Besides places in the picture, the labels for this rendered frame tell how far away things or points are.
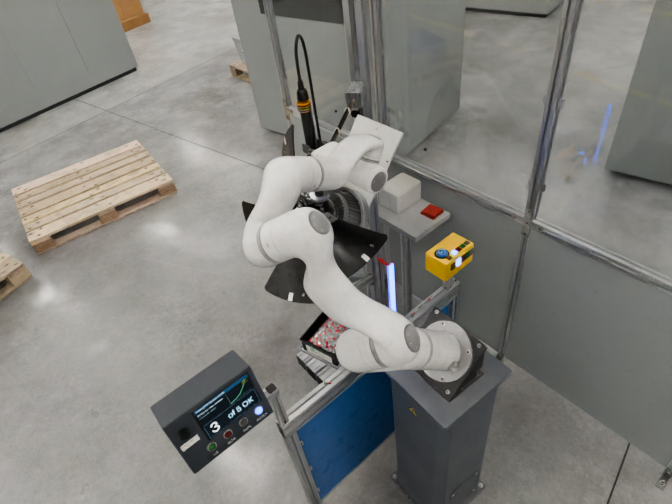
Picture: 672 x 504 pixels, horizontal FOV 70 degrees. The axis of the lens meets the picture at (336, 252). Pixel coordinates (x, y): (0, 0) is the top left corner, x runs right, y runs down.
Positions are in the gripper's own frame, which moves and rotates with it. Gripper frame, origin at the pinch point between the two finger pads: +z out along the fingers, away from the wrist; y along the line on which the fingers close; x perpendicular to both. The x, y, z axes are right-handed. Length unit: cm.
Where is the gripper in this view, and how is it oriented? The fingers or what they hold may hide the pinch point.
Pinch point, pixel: (312, 146)
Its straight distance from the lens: 162.6
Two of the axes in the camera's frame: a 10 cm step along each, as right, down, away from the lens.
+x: -1.1, -7.3, -6.7
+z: -6.5, -4.6, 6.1
